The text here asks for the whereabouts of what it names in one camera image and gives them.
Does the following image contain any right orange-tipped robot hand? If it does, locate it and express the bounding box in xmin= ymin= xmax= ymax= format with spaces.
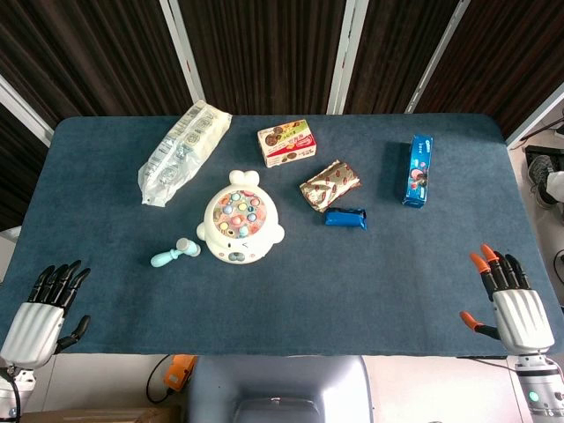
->
xmin=458 ymin=243 xmax=555 ymax=356

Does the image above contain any left black-fingered robot hand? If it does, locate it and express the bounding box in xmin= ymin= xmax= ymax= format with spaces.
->
xmin=0 ymin=259 xmax=93 ymax=370

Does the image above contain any light blue toy hammer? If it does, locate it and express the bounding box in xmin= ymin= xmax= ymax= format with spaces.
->
xmin=150 ymin=237 xmax=202 ymax=269

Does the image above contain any white fish toy game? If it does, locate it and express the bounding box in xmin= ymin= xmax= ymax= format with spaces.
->
xmin=196 ymin=169 xmax=286 ymax=265

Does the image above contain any brown cardboard box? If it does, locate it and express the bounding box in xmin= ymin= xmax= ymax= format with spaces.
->
xmin=21 ymin=404 xmax=182 ymax=423

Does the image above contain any grey sneaker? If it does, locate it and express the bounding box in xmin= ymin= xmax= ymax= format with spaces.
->
xmin=527 ymin=154 xmax=559 ymax=208

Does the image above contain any orange device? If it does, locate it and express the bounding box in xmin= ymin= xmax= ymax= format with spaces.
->
xmin=162 ymin=354 xmax=198 ymax=391

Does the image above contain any blue Oreo box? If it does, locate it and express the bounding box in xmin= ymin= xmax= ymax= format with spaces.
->
xmin=401 ymin=134 xmax=434 ymax=209

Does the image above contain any small blue foil packet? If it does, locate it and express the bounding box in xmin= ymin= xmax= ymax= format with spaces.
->
xmin=324 ymin=207 xmax=368 ymax=231

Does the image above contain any blue table cloth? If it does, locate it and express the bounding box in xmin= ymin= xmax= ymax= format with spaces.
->
xmin=0 ymin=114 xmax=564 ymax=358

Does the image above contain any clear white plastic snack bag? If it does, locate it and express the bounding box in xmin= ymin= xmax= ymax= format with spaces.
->
xmin=137 ymin=100 xmax=234 ymax=207

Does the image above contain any gold foil snack packet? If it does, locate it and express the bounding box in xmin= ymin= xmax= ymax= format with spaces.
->
xmin=299 ymin=159 xmax=363 ymax=214

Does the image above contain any grey robot torso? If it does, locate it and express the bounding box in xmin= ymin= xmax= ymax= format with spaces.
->
xmin=187 ymin=354 xmax=375 ymax=423

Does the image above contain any cream red cookie box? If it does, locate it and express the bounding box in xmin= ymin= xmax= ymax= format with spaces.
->
xmin=256 ymin=118 xmax=318 ymax=169

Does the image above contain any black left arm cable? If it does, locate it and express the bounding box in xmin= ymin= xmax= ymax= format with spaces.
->
xmin=0 ymin=365 xmax=23 ymax=419

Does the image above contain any black floor cable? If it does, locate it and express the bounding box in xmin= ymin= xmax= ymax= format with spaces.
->
xmin=145 ymin=354 xmax=177 ymax=404

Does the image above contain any white partition post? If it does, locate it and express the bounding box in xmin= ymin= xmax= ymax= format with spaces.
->
xmin=404 ymin=0 xmax=471 ymax=115
xmin=0 ymin=74 xmax=55 ymax=149
xmin=158 ymin=0 xmax=206 ymax=116
xmin=326 ymin=0 xmax=369 ymax=115
xmin=505 ymin=81 xmax=564 ymax=149

